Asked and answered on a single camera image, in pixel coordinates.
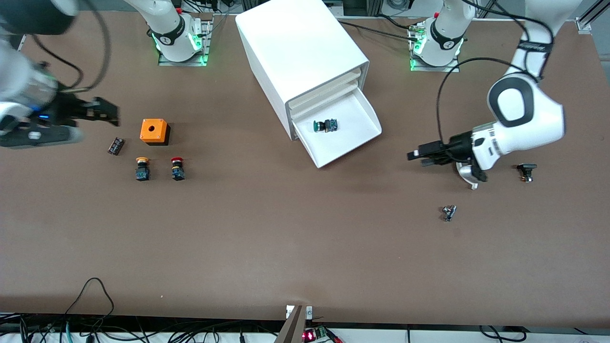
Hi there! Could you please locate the aluminium frame profile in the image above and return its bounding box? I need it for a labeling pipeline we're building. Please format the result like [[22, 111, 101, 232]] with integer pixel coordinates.
[[574, 0, 610, 33]]

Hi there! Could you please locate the circuit board with red LED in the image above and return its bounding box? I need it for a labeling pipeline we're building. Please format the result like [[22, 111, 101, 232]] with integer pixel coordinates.
[[301, 326, 329, 343]]

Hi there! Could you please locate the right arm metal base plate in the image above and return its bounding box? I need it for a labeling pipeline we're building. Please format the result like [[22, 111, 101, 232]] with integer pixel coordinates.
[[158, 19, 211, 67]]

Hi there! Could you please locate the white middle drawer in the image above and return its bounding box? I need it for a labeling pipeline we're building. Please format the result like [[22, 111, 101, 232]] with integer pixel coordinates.
[[289, 80, 359, 120]]

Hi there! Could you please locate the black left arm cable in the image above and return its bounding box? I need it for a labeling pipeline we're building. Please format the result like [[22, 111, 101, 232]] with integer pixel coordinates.
[[436, 0, 556, 143]]

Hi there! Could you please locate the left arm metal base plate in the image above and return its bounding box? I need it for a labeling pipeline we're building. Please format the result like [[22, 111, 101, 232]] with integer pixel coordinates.
[[410, 24, 461, 73]]

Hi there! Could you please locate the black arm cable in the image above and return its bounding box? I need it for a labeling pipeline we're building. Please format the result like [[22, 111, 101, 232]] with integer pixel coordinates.
[[33, 0, 111, 92], [436, 0, 556, 143]]

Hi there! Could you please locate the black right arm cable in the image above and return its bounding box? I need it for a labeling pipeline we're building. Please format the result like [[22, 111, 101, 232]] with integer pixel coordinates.
[[33, 0, 111, 92]]

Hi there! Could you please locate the black table cable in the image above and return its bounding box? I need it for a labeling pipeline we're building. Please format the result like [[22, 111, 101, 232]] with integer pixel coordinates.
[[376, 14, 416, 30], [336, 20, 420, 41]]

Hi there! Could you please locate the white highest drawer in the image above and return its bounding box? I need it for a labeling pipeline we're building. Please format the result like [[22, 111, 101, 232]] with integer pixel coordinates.
[[286, 68, 362, 107]]

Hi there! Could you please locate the white lowest drawer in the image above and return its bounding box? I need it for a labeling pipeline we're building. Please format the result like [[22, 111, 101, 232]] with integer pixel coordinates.
[[292, 87, 383, 169]]

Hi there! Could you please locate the black looped cable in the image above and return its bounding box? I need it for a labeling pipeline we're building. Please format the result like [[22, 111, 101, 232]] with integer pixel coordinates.
[[64, 278, 115, 317]]

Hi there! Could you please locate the white drawer cabinet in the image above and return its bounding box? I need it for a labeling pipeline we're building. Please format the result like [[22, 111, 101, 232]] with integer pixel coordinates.
[[235, 0, 370, 141]]

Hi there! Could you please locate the orange button box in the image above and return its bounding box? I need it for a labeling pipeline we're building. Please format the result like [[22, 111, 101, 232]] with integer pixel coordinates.
[[140, 119, 171, 146]]

